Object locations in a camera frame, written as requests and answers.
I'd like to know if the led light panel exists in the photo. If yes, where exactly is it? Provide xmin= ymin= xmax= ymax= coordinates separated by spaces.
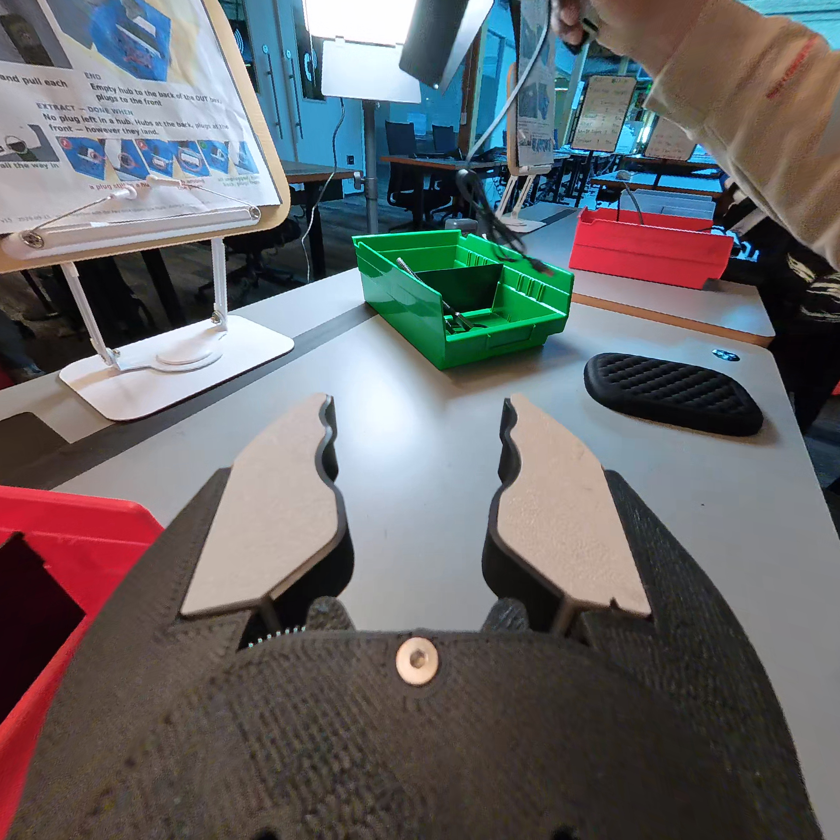
xmin=302 ymin=0 xmax=422 ymax=105

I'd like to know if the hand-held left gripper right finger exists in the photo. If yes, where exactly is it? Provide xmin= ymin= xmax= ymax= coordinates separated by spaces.
xmin=481 ymin=392 xmax=653 ymax=626

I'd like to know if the wooden office desk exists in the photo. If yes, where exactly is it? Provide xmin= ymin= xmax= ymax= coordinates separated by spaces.
xmin=282 ymin=161 xmax=358 ymax=280

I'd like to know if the black office chair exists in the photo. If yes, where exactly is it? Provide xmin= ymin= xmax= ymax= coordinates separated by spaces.
xmin=384 ymin=120 xmax=460 ymax=217

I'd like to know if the black wrist rest pad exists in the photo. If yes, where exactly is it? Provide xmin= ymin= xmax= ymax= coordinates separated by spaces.
xmin=584 ymin=352 xmax=764 ymax=437

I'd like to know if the red plastic bin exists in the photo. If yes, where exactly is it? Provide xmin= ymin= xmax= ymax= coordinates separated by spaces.
xmin=0 ymin=486 xmax=165 ymax=802

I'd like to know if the grey usb hub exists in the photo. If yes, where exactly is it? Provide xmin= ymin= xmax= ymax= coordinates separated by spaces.
xmin=399 ymin=0 xmax=553 ymax=274

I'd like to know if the red storage bin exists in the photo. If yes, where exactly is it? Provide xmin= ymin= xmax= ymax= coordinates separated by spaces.
xmin=568 ymin=207 xmax=735 ymax=290

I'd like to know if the whiteboard on stand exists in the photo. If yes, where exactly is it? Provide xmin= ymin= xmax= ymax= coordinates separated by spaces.
xmin=645 ymin=118 xmax=698 ymax=161
xmin=570 ymin=74 xmax=639 ymax=153

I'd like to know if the grey braided usb cable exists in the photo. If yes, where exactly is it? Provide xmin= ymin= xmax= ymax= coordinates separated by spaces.
xmin=395 ymin=258 xmax=463 ymax=329

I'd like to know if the poster board on stand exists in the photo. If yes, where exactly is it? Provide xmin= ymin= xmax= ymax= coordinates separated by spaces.
xmin=495 ymin=0 xmax=572 ymax=234

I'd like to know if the green plastic bin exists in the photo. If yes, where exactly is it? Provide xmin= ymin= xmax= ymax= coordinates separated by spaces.
xmin=352 ymin=230 xmax=575 ymax=371

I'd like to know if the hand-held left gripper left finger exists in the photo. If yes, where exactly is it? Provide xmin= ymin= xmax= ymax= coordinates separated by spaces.
xmin=179 ymin=392 xmax=357 ymax=623

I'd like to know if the wooden poster board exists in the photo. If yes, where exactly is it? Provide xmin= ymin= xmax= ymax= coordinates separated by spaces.
xmin=0 ymin=0 xmax=291 ymax=273

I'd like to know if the light panel stand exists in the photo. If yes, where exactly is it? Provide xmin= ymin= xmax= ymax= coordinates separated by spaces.
xmin=354 ymin=98 xmax=383 ymax=235

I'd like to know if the person's right hand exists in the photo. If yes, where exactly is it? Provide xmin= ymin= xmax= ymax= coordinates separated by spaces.
xmin=550 ymin=0 xmax=664 ymax=63

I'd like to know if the person's right forearm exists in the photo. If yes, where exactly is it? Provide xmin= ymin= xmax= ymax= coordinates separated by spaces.
xmin=640 ymin=0 xmax=840 ymax=270

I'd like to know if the black bin divider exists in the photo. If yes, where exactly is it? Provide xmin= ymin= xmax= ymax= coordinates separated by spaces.
xmin=415 ymin=264 xmax=505 ymax=315
xmin=0 ymin=532 xmax=86 ymax=723

